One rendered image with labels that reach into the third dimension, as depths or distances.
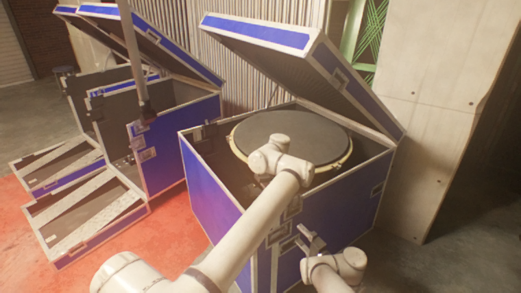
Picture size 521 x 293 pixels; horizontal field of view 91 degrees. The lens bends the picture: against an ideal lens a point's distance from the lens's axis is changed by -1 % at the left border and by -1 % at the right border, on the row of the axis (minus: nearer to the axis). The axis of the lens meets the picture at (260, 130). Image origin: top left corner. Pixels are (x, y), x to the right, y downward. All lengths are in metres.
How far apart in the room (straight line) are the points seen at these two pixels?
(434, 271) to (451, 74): 1.48
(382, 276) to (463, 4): 1.88
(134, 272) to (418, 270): 2.19
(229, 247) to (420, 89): 1.67
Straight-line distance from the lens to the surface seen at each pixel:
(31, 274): 2.83
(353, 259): 1.09
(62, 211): 3.15
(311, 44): 1.03
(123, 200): 2.83
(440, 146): 2.18
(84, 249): 2.68
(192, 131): 2.06
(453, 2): 1.95
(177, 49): 2.37
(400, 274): 2.48
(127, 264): 0.72
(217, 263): 0.67
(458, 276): 2.68
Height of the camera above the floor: 1.90
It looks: 29 degrees down
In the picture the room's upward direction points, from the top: straight up
